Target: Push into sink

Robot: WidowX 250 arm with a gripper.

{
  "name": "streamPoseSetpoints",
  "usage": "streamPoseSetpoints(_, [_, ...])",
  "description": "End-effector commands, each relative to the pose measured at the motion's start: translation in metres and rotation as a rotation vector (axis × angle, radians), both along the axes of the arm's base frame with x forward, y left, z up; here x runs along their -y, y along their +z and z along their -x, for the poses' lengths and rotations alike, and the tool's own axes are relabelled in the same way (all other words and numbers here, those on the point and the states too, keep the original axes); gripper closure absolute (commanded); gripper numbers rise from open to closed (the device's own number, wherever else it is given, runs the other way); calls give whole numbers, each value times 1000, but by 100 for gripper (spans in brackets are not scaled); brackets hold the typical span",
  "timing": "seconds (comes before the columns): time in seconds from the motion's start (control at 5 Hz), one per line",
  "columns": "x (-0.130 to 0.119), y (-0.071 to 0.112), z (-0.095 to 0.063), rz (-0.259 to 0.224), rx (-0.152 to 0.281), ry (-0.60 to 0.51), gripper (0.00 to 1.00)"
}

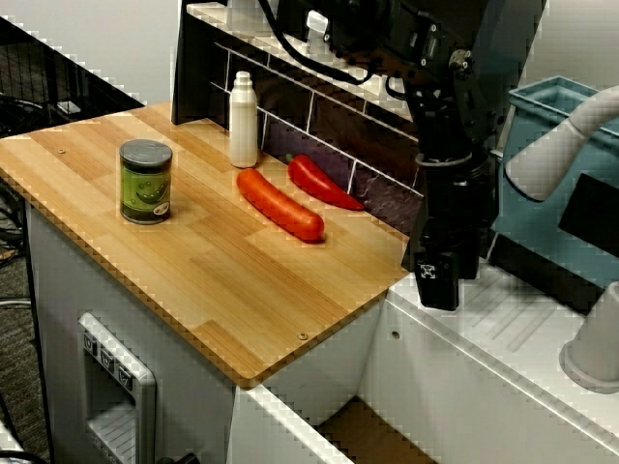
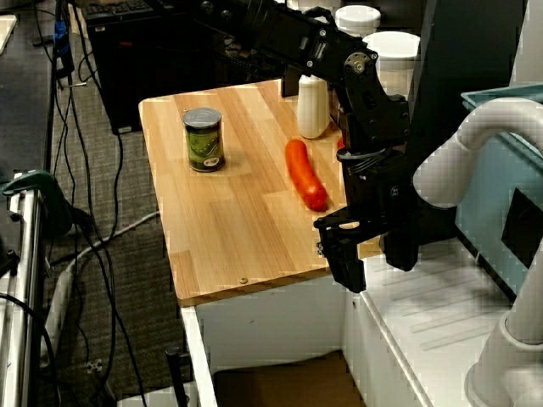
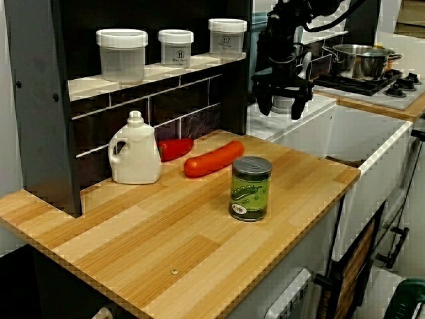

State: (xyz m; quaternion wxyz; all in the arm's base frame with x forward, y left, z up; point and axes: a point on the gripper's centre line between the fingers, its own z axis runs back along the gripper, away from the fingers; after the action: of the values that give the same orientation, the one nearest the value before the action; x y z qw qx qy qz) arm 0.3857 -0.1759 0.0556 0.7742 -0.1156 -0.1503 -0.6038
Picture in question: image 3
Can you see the black metal rod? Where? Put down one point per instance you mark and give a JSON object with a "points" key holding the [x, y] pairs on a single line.
{"points": [[410, 172]]}

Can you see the wide clear jar white lid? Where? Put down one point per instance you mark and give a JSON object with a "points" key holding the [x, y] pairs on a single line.
{"points": [[121, 56]]}

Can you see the red toy pepper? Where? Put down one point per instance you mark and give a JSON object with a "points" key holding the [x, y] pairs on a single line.
{"points": [[176, 149]]}

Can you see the steel cooking pot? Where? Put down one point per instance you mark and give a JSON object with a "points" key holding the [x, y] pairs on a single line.
{"points": [[358, 64]]}

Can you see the tall clear jar white lid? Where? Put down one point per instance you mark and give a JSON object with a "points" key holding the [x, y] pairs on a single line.
{"points": [[227, 36]]}

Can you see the black framed wooden panel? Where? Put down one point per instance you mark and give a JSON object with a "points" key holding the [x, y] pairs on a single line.
{"points": [[355, 266]]}

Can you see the white toy sink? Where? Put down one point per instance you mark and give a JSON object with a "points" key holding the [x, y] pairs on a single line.
{"points": [[365, 133]]}

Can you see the large metal counter screw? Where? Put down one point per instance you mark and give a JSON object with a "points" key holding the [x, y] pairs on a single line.
{"points": [[174, 271]]}

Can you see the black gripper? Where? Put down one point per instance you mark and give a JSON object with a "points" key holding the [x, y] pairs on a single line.
{"points": [[279, 60]]}

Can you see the black stove knob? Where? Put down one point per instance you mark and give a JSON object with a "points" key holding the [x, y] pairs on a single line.
{"points": [[410, 82], [394, 90]]}

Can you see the toy stove top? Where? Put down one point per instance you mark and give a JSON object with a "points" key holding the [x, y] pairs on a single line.
{"points": [[352, 87]]}

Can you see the grey toy faucet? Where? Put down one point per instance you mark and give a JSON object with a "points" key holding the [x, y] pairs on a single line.
{"points": [[282, 105]]}

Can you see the orange toy sausage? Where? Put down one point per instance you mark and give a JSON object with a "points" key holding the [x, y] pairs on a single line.
{"points": [[212, 159]]}

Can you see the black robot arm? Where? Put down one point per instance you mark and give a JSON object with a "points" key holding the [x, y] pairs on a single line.
{"points": [[282, 16]]}

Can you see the white detergent bottle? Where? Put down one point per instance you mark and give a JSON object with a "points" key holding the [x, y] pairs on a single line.
{"points": [[134, 156]]}

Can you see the dark grey shelf unit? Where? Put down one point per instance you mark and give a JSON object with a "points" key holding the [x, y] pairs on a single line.
{"points": [[43, 133]]}

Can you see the green pea can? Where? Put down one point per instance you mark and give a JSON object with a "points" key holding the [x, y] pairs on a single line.
{"points": [[249, 189]]}

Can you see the small clear jar white lid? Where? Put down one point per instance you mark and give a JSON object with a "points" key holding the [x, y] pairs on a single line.
{"points": [[176, 48]]}

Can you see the white toy oven front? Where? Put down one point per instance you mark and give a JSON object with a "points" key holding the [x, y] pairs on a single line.
{"points": [[285, 295]]}

